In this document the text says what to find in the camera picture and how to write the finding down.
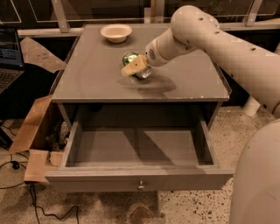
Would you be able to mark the brown cardboard box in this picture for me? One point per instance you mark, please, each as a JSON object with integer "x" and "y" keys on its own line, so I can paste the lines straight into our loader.
{"x": 44, "y": 135}

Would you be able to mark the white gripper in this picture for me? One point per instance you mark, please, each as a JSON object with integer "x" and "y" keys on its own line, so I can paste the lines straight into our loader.
{"x": 152, "y": 55}

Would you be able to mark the round metal drawer knob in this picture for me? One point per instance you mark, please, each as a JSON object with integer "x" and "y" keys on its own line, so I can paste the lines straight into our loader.
{"x": 141, "y": 186}

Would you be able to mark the open laptop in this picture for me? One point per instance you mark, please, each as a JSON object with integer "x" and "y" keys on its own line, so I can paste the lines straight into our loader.
{"x": 12, "y": 63}

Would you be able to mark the brown paper sheet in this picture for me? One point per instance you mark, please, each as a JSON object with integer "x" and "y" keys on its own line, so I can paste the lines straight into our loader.
{"x": 36, "y": 54}

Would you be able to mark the green soda can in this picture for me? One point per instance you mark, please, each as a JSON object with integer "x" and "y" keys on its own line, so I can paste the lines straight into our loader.
{"x": 135, "y": 64}

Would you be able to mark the white diagonal pole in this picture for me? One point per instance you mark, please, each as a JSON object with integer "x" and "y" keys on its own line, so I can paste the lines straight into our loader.
{"x": 251, "y": 106}

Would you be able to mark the grey cabinet with top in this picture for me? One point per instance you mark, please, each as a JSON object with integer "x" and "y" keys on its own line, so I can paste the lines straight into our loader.
{"x": 93, "y": 73}

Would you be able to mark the white paper bowl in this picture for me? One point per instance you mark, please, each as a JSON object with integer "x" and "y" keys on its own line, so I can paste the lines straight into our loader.
{"x": 116, "y": 33}

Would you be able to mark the open grey top drawer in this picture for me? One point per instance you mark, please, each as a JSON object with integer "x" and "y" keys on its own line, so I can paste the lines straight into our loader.
{"x": 99, "y": 159}

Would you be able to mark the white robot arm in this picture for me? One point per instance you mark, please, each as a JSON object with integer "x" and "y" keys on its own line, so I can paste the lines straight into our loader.
{"x": 256, "y": 189}

